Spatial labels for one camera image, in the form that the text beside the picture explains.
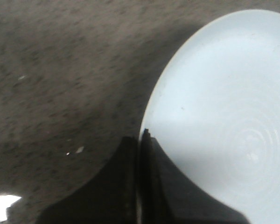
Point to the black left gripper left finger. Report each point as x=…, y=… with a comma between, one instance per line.
x=108, y=198

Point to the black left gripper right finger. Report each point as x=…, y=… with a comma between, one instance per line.
x=169, y=197

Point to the light blue round plate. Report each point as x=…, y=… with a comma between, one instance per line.
x=215, y=111

